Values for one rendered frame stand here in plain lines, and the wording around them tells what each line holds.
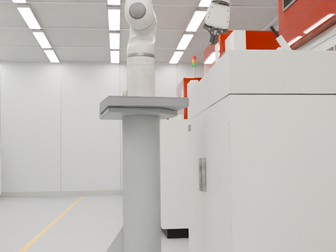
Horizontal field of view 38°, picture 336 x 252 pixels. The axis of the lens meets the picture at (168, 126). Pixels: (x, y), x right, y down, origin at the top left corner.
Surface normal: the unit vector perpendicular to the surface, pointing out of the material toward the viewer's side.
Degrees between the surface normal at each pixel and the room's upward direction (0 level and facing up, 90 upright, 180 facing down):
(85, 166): 90
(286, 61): 90
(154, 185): 90
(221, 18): 93
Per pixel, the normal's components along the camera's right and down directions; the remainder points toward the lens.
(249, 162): 0.11, -0.08
